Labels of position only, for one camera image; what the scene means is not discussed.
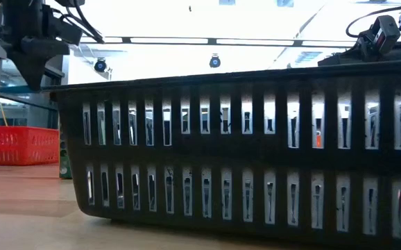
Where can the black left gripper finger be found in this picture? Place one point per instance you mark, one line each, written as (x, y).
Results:
(35, 59)

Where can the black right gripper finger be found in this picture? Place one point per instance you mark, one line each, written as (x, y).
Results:
(346, 59)

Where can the red plastic basket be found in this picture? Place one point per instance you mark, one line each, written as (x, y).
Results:
(13, 146)

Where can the black round fixture blue centre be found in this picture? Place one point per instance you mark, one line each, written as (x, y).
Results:
(100, 65)
(214, 62)

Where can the black slotted plastic basket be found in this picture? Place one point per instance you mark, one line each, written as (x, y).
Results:
(221, 156)

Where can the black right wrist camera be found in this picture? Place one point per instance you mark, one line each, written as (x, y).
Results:
(377, 34)

